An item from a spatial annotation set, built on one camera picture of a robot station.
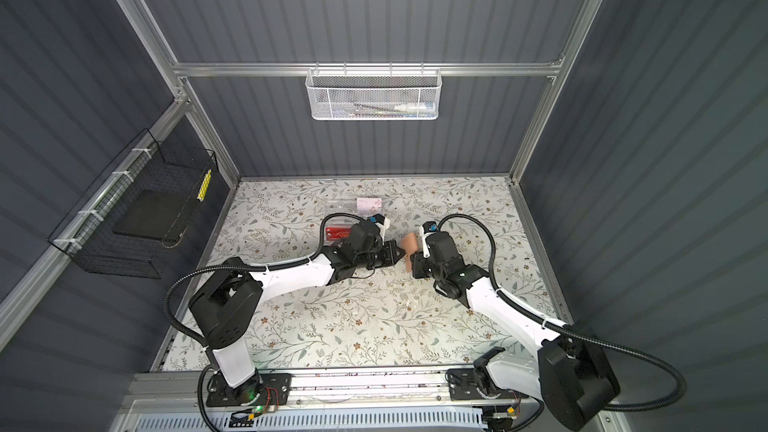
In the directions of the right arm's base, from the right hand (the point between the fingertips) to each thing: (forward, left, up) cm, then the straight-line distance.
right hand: (419, 257), depth 85 cm
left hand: (+1, +3, +1) cm, 3 cm away
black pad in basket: (+4, +69, +17) cm, 71 cm away
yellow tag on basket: (+14, +60, +16) cm, 64 cm away
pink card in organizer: (+21, +16, -2) cm, 27 cm away
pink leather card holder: (+3, +3, +4) cm, 5 cm away
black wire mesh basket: (-9, +71, +26) cm, 76 cm away
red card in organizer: (+13, +26, -5) cm, 30 cm away
